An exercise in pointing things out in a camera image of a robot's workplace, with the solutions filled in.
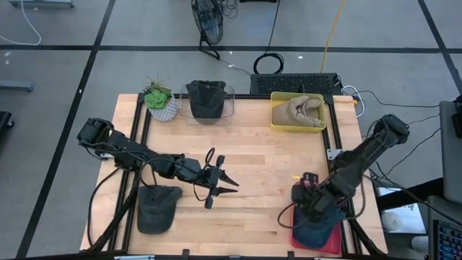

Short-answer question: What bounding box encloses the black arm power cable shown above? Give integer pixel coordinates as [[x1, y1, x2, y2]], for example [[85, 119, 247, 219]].
[[86, 164, 145, 250]]

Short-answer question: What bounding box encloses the black camera cable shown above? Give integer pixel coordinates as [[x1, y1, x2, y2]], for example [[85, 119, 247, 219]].
[[193, 147, 217, 203], [276, 201, 308, 230]]

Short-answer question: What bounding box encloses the clear plastic bin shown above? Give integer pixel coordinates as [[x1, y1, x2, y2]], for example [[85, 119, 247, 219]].
[[179, 83, 235, 126]]

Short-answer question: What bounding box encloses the grey metal cart base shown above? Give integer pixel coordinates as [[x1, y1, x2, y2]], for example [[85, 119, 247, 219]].
[[0, 79, 35, 92], [9, 0, 75, 9]]

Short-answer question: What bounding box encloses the white floor cable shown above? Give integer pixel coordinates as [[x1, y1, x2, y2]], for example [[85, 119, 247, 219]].
[[0, 0, 43, 46]]

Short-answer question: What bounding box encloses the dark grey baseball cap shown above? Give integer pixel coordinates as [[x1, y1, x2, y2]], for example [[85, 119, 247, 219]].
[[136, 185, 183, 235], [186, 79, 228, 126]]

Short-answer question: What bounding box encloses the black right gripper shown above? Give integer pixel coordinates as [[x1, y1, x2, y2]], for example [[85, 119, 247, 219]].
[[292, 173, 344, 225]]

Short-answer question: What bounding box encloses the black floor fan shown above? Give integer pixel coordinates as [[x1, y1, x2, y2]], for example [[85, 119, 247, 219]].
[[191, 0, 225, 61]]

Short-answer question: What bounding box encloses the yellow plastic bin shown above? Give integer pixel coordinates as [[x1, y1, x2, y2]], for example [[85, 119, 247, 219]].
[[270, 91, 328, 133]]

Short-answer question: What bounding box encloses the black aluminium rig frame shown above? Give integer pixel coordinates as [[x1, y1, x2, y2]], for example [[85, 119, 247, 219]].
[[86, 92, 389, 260]]

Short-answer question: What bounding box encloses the white paper sheet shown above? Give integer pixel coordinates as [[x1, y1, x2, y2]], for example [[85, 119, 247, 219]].
[[380, 204, 427, 235]]

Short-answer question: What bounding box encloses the red plastic bin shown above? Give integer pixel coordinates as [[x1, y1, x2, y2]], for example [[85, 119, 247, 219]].
[[290, 178, 343, 256]]

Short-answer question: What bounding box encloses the black coiled floor cable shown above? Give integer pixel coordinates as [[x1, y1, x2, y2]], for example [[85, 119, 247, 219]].
[[252, 0, 285, 75]]

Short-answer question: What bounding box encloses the black right camera cable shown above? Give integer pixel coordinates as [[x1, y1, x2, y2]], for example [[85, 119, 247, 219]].
[[276, 201, 308, 230]]

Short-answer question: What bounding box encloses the succulent in triangle-patterned pot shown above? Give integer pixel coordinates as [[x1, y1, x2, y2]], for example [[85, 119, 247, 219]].
[[143, 71, 180, 123]]

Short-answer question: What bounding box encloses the yellow hanging cable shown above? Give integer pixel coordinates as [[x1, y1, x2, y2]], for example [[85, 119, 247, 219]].
[[320, 0, 347, 73]]

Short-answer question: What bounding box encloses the black left camera cable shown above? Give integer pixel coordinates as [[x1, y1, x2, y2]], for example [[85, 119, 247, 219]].
[[193, 147, 217, 203]]

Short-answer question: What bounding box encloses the beige baseball cap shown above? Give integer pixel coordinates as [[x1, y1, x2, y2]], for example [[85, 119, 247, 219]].
[[272, 95, 311, 126], [299, 96, 326, 128]]

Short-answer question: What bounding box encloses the black perforated computer case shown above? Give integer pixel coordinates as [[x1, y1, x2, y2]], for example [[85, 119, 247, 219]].
[[250, 73, 343, 97]]

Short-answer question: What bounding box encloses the grey side desk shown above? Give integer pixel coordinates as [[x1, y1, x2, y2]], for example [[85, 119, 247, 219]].
[[439, 100, 462, 205]]

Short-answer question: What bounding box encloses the blue denim baseball cap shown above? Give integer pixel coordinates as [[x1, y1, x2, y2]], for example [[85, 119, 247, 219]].
[[292, 205, 347, 250]]

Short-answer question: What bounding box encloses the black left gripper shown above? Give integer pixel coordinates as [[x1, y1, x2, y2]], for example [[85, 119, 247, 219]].
[[197, 155, 240, 209]]

